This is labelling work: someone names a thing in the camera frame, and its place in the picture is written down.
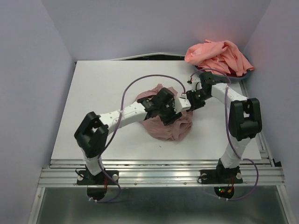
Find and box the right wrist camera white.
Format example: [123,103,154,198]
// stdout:
[191,80,202,92]

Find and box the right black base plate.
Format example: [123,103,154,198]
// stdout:
[197,169,243,185]

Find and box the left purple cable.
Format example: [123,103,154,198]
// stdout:
[88,74,186,203]

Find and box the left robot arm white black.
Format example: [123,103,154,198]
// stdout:
[74,88,191,184]

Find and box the blue grey plastic basket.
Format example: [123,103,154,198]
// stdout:
[190,66,253,83]

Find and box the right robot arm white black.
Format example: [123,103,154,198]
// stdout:
[186,69,262,184]

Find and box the aluminium rail frame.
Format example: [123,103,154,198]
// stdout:
[29,88,293,224]

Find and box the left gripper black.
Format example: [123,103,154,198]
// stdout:
[157,98,182,126]

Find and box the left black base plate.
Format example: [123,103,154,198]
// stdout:
[75,169,119,186]

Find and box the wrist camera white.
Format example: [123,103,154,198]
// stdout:
[191,80,202,92]
[174,98,191,113]

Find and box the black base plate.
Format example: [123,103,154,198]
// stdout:
[75,169,119,186]
[197,169,243,185]

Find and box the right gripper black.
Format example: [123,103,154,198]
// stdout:
[185,89,211,112]

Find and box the red garment in basket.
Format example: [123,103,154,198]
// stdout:
[226,67,244,78]

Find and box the dusty pink pleated skirt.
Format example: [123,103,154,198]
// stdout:
[133,83,194,141]

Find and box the salmon orange skirt pile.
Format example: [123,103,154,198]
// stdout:
[185,40,255,76]

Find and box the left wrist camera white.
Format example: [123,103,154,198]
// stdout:
[174,98,191,113]

